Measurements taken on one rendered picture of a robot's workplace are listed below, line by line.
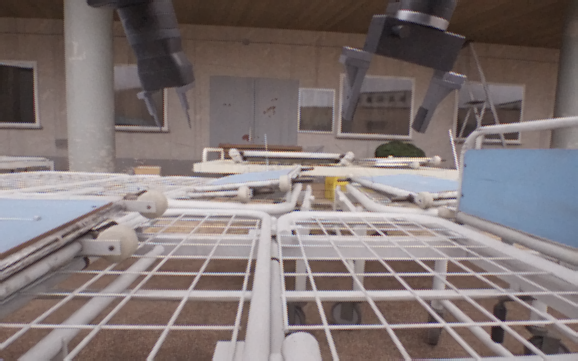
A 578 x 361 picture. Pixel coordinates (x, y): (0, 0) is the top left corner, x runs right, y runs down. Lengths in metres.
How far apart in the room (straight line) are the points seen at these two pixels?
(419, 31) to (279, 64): 6.16
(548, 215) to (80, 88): 4.91
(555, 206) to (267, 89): 5.97
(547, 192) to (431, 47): 0.45
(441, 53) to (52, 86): 7.75
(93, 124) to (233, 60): 3.16
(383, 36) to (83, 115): 4.65
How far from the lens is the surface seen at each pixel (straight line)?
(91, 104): 4.90
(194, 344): 1.21
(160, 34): 0.47
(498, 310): 0.85
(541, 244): 0.82
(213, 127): 6.43
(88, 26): 5.13
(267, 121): 6.32
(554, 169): 0.80
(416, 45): 0.48
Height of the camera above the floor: 0.70
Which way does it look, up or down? 6 degrees down
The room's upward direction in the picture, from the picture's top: 2 degrees clockwise
